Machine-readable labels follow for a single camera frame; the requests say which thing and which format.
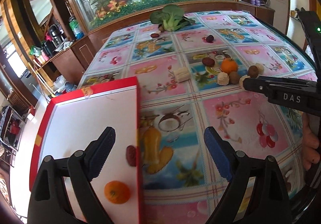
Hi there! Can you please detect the pale cube chunk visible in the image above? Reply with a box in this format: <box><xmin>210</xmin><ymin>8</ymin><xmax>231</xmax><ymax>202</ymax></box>
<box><xmin>239</xmin><ymin>75</ymin><xmax>250</xmax><ymax>90</ymax></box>

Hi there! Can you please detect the orange tangerine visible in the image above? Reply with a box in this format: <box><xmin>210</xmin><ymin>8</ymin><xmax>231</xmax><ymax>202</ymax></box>
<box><xmin>104</xmin><ymin>180</ymin><xmax>131</xmax><ymax>204</ymax></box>
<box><xmin>220</xmin><ymin>58</ymin><xmax>238</xmax><ymax>74</ymax></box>

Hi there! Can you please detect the red jujube date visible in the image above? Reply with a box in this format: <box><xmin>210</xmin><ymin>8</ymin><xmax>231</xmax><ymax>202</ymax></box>
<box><xmin>126</xmin><ymin>145</ymin><xmax>137</xmax><ymax>167</ymax></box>

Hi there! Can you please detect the person right hand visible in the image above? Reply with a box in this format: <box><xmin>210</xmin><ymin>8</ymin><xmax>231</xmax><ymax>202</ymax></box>
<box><xmin>301</xmin><ymin>113</ymin><xmax>320</xmax><ymax>170</ymax></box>

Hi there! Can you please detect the pale round chunk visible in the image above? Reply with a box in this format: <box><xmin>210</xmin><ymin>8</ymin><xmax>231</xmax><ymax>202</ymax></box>
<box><xmin>255</xmin><ymin>63</ymin><xmax>264</xmax><ymax>75</ymax></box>

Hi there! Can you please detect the brown kiwi fruit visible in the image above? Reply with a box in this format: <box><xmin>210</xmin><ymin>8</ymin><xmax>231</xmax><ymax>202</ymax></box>
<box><xmin>248</xmin><ymin>65</ymin><xmax>259</xmax><ymax>78</ymax></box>

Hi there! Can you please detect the small brown kiwi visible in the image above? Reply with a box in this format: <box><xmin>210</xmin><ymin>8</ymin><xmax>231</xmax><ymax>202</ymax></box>
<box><xmin>229</xmin><ymin>71</ymin><xmax>241</xmax><ymax>85</ymax></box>

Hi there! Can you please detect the orange tangerine in pile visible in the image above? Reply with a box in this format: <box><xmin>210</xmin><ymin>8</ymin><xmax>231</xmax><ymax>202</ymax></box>
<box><xmin>220</xmin><ymin>58</ymin><xmax>238</xmax><ymax>74</ymax></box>

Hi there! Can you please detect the pale chunk behind pile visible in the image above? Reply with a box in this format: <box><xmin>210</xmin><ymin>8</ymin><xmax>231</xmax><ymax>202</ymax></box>
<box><xmin>217</xmin><ymin>72</ymin><xmax>230</xmax><ymax>86</ymax></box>

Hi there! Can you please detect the dark red jujube upper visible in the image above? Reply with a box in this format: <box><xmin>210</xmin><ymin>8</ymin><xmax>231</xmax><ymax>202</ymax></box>
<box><xmin>202</xmin><ymin>57</ymin><xmax>215</xmax><ymax>67</ymax></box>

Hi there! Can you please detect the red white gift box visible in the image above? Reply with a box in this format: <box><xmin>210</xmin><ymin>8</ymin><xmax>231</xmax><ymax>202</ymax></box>
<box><xmin>29</xmin><ymin>77</ymin><xmax>145</xmax><ymax>223</ymax></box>

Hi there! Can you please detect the dark red dried fruit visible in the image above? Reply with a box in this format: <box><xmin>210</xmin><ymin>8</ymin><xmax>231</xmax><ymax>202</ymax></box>
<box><xmin>206</xmin><ymin>35</ymin><xmax>215</xmax><ymax>43</ymax></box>

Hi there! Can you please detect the floral fruit print tablecloth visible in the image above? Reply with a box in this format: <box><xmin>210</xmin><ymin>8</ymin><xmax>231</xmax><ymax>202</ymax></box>
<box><xmin>79</xmin><ymin>11</ymin><xmax>316</xmax><ymax>223</ymax></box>

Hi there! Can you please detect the banana chunk left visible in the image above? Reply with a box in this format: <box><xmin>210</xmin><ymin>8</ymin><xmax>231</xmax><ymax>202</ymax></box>
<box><xmin>173</xmin><ymin>67</ymin><xmax>190</xmax><ymax>83</ymax></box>

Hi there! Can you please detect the green bok choy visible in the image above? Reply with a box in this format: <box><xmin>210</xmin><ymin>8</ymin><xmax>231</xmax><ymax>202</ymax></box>
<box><xmin>150</xmin><ymin>4</ymin><xmax>196</xmax><ymax>32</ymax></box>

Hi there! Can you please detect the red date near greens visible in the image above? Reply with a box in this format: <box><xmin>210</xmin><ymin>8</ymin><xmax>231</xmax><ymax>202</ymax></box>
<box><xmin>150</xmin><ymin>33</ymin><xmax>160</xmax><ymax>38</ymax></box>

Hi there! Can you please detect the black thermos kettle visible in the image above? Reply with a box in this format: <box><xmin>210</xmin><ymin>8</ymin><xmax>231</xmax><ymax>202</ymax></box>
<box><xmin>48</xmin><ymin>24</ymin><xmax>64</xmax><ymax>47</ymax></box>

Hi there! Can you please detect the green label water bottle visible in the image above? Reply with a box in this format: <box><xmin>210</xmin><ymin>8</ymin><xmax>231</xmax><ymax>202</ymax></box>
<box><xmin>69</xmin><ymin>16</ymin><xmax>84</xmax><ymax>40</ymax></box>

